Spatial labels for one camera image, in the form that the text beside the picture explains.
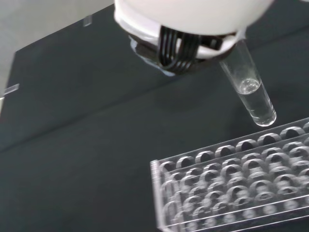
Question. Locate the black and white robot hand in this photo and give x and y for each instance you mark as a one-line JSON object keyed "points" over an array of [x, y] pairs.
{"points": [[183, 19]]}

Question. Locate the clear plastic test tube rack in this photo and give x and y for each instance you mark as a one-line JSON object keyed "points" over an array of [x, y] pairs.
{"points": [[236, 181]]}

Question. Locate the clear tape strip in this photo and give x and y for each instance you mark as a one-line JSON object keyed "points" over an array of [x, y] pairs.
{"points": [[11, 89], [87, 20]]}

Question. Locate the black bench cloth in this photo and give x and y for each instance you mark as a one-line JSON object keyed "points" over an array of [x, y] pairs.
{"points": [[84, 125]]}

